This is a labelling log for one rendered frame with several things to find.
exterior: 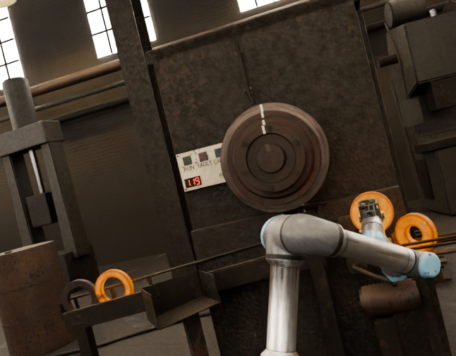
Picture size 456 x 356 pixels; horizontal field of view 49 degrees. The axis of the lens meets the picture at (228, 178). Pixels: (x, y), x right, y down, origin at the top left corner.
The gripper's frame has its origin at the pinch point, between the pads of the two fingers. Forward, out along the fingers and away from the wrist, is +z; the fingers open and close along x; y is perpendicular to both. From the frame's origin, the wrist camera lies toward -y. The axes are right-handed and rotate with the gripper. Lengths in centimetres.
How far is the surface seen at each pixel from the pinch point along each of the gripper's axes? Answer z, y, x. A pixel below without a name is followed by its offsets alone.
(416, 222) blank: 0.7, -9.4, -14.9
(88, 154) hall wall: 606, -69, 483
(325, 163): 22.4, 13.3, 14.7
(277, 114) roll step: 27, 37, 30
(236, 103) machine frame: 45, 43, 50
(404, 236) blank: 2.3, -15.6, -9.6
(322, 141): 25.1, 22.2, 14.2
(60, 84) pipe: 570, 62, 462
